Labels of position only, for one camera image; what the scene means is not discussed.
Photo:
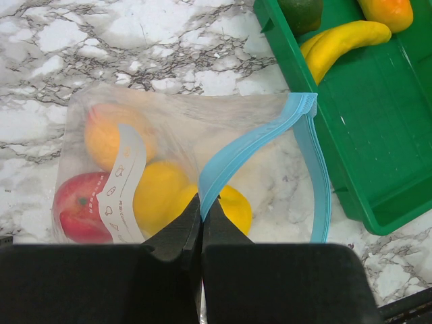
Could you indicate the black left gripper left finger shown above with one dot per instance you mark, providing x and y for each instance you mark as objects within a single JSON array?
[{"x": 154, "y": 282}]

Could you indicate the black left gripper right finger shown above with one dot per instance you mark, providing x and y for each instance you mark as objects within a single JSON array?
[{"x": 246, "y": 282}]

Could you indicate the yellow apple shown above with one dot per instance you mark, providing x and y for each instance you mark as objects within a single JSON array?
[{"x": 235, "y": 206}]

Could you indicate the yellow lemon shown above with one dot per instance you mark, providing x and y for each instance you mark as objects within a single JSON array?
[{"x": 155, "y": 195}]

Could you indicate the red apple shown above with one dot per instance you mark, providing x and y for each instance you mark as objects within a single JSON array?
[{"x": 77, "y": 208}]

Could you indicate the clear zip top bag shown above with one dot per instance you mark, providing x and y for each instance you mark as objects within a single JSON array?
[{"x": 265, "y": 146}]

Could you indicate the peach with green leaf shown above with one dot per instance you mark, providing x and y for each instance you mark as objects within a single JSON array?
[{"x": 102, "y": 136}]

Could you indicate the yellow banana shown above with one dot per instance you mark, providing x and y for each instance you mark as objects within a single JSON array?
[{"x": 324, "y": 49}]

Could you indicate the green avocado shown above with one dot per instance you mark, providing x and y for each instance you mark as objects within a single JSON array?
[{"x": 302, "y": 16}]

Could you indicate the green plastic tray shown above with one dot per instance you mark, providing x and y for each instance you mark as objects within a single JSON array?
[{"x": 374, "y": 119}]

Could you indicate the yellow orange mango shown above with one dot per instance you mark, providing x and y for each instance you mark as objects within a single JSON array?
[{"x": 397, "y": 15}]

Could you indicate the black mounting rail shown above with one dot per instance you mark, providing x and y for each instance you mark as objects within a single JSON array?
[{"x": 412, "y": 309}]

